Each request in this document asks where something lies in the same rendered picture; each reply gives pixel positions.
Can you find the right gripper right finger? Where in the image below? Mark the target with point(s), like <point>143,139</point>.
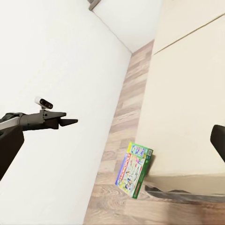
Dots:
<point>218,140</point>

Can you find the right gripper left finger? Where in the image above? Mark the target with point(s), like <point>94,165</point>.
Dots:
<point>11,140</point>

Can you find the bed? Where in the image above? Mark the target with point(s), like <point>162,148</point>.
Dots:
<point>184,98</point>

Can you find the board game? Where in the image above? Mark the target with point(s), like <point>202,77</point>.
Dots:
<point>133,169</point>

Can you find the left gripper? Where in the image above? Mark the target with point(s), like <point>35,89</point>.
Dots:
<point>47,119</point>

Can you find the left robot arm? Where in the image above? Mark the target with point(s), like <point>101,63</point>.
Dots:
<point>45,119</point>

